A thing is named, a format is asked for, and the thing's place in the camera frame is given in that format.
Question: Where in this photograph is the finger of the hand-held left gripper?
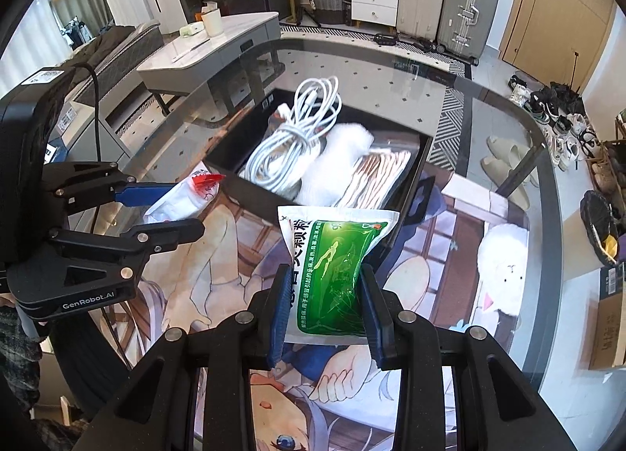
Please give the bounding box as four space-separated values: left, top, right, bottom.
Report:
43 162 177 217
48 219 206 266

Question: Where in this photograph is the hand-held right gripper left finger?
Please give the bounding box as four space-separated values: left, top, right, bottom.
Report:
81 262 294 451

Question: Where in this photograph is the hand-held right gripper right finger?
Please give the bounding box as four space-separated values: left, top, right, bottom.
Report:
356 271 563 451

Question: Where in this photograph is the red white tissue packet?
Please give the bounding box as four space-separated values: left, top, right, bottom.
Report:
142 172 227 224

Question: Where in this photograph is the green white medicine packet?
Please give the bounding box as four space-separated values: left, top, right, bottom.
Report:
277 205 401 347

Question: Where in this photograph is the black storage box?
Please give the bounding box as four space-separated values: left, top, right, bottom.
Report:
204 86 437 276

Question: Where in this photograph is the white cable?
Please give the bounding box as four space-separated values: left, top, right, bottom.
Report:
243 77 343 200

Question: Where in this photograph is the clear bag of cotton swabs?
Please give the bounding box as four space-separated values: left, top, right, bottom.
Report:
337 140 414 210

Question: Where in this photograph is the white fluffy cloth bag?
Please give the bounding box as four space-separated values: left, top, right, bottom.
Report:
296 122 375 207

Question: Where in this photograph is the grey storage cabinet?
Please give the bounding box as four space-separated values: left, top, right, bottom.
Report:
49 84 123 158

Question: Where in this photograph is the printed anime table mat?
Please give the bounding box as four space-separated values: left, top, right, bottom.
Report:
132 162 531 451

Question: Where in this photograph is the grey sofa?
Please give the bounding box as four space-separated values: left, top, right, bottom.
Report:
93 21 162 90

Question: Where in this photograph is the white grey coffee table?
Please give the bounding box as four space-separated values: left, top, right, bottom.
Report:
137 12 282 114

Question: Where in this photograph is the white cup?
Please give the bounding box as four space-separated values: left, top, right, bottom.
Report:
201 1 225 37

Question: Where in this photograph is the person's plaid clothing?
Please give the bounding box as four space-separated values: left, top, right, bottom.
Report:
0 307 89 451

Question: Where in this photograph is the black white patterned rug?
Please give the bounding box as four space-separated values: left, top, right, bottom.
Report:
435 65 473 163

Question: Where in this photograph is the cardboard box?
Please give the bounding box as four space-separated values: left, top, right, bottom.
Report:
589 262 626 371

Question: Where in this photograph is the trash bin with black bag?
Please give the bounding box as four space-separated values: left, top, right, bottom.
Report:
580 190 626 266

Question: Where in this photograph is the pile of shoes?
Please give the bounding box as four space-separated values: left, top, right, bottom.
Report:
509 74 602 171

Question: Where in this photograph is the wooden shoe rack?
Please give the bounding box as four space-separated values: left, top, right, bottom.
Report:
587 109 626 198

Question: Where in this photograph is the black umbrella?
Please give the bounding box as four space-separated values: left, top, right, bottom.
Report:
550 52 586 114

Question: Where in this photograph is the grey suitcase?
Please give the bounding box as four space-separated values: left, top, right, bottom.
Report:
437 0 501 65

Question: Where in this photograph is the wooden door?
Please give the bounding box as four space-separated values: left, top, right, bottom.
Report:
499 0 619 68

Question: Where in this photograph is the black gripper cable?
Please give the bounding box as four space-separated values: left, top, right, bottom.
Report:
73 62 106 163

